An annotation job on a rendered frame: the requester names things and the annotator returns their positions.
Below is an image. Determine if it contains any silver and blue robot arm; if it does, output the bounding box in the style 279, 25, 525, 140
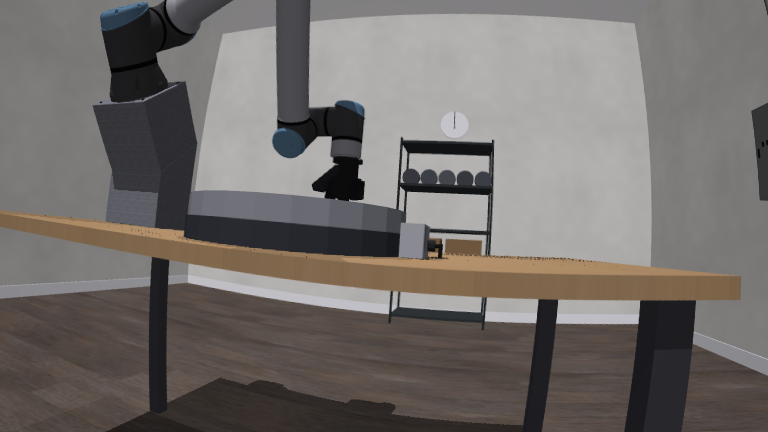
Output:
100, 0, 365, 159

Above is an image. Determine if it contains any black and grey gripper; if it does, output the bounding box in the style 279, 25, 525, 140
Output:
325, 156, 365, 201

